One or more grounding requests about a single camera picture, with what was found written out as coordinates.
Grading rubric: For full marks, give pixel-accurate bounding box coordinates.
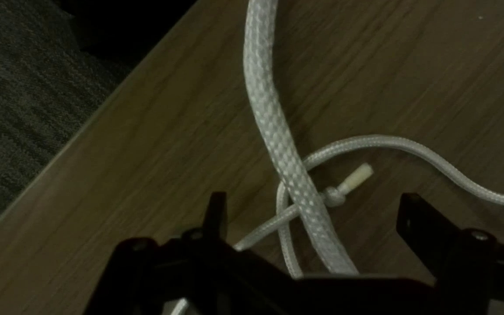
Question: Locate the thin white cord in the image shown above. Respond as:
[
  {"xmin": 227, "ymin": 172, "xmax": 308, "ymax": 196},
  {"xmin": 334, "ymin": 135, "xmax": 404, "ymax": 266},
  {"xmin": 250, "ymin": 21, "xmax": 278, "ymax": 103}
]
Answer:
[{"xmin": 231, "ymin": 135, "xmax": 504, "ymax": 280}]

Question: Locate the thick white braided rope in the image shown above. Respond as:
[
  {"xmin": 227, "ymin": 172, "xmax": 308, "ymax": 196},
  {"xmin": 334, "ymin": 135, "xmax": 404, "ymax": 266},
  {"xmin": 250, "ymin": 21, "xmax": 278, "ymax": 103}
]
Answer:
[{"xmin": 241, "ymin": 0, "xmax": 362, "ymax": 277}]

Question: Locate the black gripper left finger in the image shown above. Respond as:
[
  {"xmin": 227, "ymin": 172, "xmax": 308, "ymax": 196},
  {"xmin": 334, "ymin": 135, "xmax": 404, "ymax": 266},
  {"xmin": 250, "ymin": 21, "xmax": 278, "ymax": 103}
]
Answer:
[{"xmin": 82, "ymin": 191, "xmax": 301, "ymax": 315}]

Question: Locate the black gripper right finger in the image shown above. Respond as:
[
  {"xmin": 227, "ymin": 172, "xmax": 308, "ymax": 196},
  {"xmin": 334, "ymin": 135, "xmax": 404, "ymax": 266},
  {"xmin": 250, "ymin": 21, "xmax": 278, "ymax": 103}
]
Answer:
[{"xmin": 395, "ymin": 193, "xmax": 504, "ymax": 315}]

